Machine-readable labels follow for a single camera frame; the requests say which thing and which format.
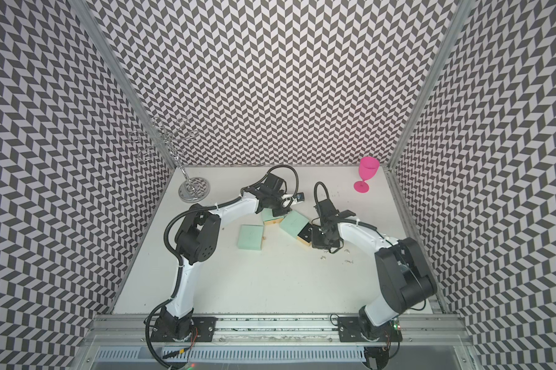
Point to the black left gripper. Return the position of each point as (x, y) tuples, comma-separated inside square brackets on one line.
[(280, 213)]

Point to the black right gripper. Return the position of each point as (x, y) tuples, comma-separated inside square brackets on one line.
[(317, 244)]

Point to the mint drawer-style jewelry box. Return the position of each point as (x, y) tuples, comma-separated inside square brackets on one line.
[(298, 227)]

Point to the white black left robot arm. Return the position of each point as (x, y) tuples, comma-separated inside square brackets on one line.
[(192, 236)]

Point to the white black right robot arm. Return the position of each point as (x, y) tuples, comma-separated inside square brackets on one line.
[(404, 276)]

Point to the mint box back middle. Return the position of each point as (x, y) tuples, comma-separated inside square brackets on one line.
[(269, 218)]

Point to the mint box front left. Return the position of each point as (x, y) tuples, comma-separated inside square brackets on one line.
[(250, 237)]

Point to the pink plastic wine glass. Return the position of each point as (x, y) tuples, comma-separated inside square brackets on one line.
[(368, 167)]

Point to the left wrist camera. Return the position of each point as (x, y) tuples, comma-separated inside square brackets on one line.
[(296, 198)]

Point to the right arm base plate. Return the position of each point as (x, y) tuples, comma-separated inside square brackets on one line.
[(368, 330)]

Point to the aluminium front rail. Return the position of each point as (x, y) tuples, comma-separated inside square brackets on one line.
[(280, 341)]

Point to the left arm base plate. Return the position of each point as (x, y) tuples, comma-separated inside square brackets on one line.
[(183, 330)]

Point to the aluminium right corner post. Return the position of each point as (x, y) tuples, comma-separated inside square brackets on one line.
[(441, 57)]

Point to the aluminium corner post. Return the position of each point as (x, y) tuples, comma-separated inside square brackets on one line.
[(88, 21), (441, 57)]

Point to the aluminium left corner post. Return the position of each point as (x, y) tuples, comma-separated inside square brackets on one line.
[(88, 21)]

